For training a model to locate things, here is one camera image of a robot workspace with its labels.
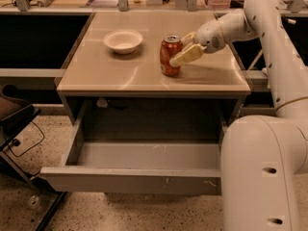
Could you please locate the grey cabinet with beige top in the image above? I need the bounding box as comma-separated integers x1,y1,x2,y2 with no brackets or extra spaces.
54,10,254,130

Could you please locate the black cable on floor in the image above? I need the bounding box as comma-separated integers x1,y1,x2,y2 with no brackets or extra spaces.
8,120,46,158

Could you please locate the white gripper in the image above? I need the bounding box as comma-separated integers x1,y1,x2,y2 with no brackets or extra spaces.
169,20,225,67

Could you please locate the black chair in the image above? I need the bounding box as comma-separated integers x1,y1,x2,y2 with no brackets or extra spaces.
0,85,66,231

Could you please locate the white bowl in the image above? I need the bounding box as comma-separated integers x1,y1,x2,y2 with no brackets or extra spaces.
103,30,143,55

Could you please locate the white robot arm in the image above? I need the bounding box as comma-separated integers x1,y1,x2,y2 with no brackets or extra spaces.
169,0,308,231

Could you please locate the open grey top drawer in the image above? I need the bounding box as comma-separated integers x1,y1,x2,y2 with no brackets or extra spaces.
41,99,227,195

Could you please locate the red coke can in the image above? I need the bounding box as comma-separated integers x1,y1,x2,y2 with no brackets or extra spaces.
160,35,183,76

